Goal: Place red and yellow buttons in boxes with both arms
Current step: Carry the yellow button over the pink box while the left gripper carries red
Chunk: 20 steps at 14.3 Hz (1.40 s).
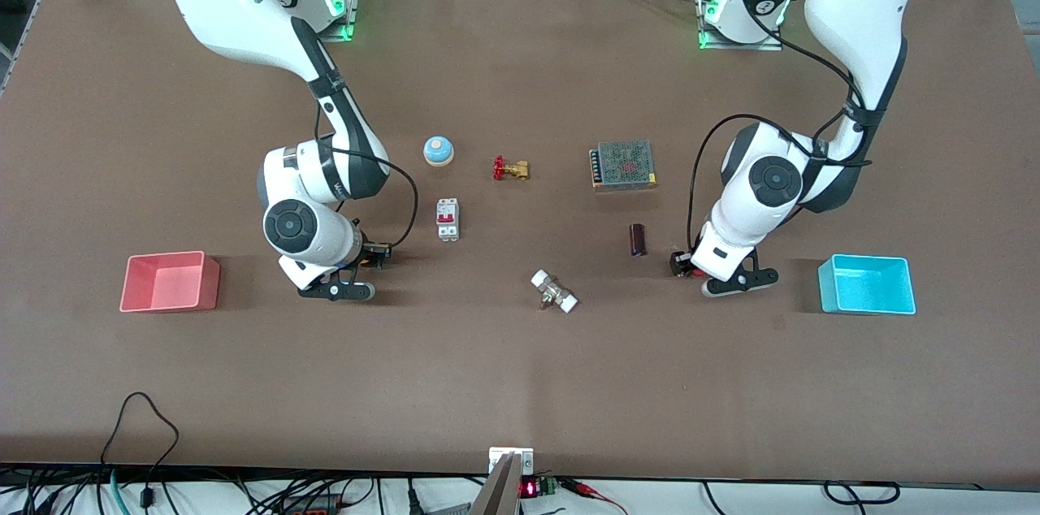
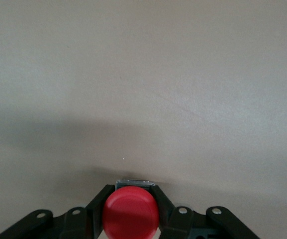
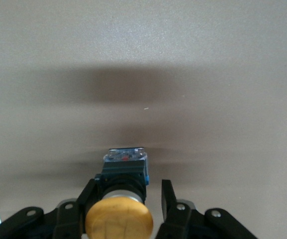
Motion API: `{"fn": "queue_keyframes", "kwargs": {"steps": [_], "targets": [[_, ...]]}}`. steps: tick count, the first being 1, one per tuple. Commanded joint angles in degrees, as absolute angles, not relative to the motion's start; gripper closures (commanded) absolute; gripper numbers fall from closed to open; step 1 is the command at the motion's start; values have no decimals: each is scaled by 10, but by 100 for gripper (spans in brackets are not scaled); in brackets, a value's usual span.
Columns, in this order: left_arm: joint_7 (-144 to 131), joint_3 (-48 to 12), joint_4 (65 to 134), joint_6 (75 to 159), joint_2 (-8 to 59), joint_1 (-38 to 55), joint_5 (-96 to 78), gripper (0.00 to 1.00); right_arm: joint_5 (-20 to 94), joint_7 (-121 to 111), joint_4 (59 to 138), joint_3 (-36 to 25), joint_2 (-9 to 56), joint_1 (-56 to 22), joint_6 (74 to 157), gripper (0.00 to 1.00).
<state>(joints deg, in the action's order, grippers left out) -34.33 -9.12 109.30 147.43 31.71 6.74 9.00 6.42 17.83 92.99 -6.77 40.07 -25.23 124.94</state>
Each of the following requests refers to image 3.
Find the yellow mushroom push button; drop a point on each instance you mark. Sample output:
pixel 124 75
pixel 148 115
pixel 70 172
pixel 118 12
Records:
pixel 118 219

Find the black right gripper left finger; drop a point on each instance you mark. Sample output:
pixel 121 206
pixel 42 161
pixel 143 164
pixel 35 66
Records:
pixel 68 219

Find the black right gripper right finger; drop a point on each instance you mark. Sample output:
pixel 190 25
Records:
pixel 178 221

